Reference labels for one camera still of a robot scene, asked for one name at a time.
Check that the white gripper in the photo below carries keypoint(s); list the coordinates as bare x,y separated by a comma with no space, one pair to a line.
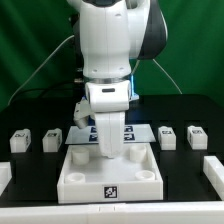
110,127

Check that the white square tabletop tray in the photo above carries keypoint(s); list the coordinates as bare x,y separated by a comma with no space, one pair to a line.
87,177

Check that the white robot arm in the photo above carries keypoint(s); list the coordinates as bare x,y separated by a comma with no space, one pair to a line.
112,33

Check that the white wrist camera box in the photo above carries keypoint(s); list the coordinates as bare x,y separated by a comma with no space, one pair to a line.
105,98

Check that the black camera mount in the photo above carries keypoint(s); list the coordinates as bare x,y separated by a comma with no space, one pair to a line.
79,61

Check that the white left obstacle wall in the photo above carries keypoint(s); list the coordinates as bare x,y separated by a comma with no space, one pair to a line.
5,175

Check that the white obstacle wall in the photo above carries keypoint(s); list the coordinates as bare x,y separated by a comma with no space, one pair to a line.
5,175
146,213
214,171

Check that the white right obstacle wall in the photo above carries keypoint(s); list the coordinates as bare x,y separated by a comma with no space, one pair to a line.
214,171

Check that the white front obstacle wall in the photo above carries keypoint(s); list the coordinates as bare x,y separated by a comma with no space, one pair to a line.
146,213

